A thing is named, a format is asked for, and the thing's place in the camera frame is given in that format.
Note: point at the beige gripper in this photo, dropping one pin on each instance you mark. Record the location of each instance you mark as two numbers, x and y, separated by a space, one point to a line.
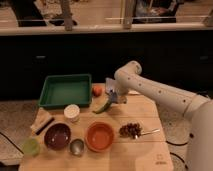
121 99

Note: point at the blue sponge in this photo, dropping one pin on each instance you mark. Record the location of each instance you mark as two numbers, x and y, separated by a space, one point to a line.
112 97

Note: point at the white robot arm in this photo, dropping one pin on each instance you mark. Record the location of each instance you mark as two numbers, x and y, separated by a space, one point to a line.
196 108

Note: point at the green plastic tray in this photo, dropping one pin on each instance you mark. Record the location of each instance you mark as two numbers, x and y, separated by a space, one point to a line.
61 90

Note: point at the green pea pod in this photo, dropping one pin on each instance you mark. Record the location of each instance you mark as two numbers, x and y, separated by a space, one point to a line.
103 108

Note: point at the orange fruit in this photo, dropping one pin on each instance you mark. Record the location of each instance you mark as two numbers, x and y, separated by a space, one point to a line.
96 90

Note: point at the dark grape bunch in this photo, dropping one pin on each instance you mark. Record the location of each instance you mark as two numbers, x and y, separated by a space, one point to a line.
132 130

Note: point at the orange bowl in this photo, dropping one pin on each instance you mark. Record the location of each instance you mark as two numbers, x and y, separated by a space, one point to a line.
99 136

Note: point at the metal spoon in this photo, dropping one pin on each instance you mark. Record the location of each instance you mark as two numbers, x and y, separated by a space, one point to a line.
147 133

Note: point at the white lidded jar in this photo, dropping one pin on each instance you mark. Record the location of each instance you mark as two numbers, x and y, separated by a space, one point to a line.
72 112

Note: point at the small metal cup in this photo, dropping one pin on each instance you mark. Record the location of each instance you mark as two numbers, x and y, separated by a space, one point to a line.
77 147

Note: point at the dark purple bowl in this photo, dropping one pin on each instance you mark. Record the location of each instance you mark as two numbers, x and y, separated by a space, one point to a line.
57 136

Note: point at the wooden brush black bristles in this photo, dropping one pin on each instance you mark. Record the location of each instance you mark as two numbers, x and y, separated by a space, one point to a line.
41 121

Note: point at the green plastic cup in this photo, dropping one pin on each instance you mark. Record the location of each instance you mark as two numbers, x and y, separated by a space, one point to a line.
31 147

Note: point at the grey spatula white handle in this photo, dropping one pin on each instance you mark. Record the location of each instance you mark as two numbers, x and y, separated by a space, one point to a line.
109 86

